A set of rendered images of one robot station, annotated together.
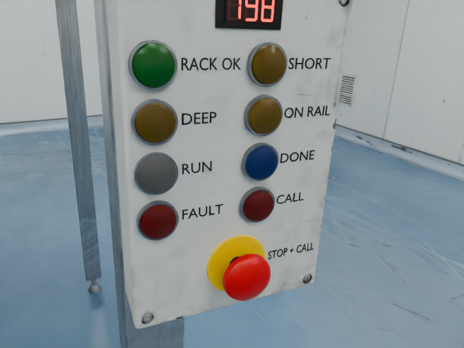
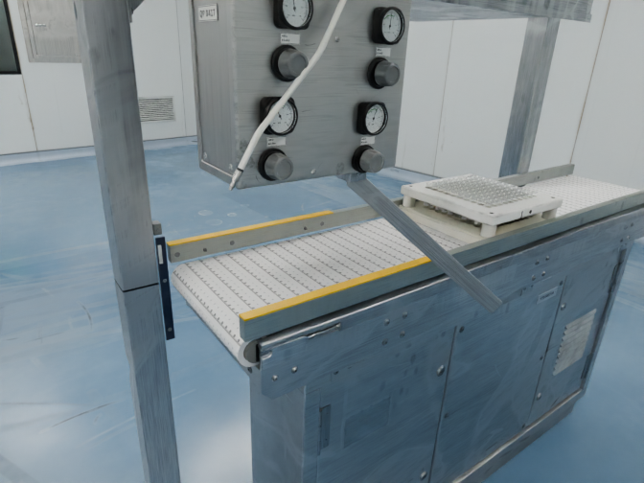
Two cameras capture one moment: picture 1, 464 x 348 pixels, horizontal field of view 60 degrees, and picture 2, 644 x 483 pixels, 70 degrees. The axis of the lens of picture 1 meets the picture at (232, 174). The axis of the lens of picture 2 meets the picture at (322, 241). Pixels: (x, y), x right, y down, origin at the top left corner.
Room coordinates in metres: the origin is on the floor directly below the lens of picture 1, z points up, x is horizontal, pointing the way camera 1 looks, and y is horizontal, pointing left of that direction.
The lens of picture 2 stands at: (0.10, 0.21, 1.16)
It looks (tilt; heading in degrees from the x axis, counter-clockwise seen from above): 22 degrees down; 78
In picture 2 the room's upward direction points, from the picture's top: 2 degrees clockwise
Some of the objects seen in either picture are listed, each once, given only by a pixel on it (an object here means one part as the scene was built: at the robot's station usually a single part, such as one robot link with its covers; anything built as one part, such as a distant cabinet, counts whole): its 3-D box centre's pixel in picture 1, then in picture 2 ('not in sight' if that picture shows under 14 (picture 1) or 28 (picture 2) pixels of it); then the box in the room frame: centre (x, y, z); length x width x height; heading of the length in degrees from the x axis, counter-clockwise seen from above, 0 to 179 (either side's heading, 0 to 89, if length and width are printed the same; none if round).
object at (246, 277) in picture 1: (239, 267); not in sight; (0.28, -0.01, 0.87); 0.04 x 0.04 x 0.04; 25
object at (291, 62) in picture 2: not in sight; (292, 57); (0.17, 0.67, 1.15); 0.03 x 0.02 x 0.04; 25
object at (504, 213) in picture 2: not in sight; (479, 195); (0.64, 1.09, 0.88); 0.25 x 0.24 x 0.02; 114
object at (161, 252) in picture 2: not in sight; (165, 290); (-0.01, 0.95, 0.77); 0.02 x 0.01 x 0.20; 25
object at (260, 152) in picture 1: (261, 163); not in sight; (0.29, -0.02, 0.96); 0.03 x 0.01 x 0.03; 115
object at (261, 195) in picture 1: (258, 206); not in sight; (0.29, -0.02, 0.92); 0.03 x 0.01 x 0.03; 115
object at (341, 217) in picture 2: not in sight; (434, 197); (0.60, 1.22, 0.84); 1.32 x 0.02 x 0.03; 25
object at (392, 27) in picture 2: not in sight; (388, 26); (0.28, 0.73, 1.19); 0.04 x 0.01 x 0.04; 25
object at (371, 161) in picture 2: not in sight; (370, 156); (0.26, 0.72, 1.05); 0.03 x 0.03 x 0.04; 25
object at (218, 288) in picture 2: not in sight; (480, 230); (0.67, 1.10, 0.79); 1.35 x 0.25 x 0.05; 25
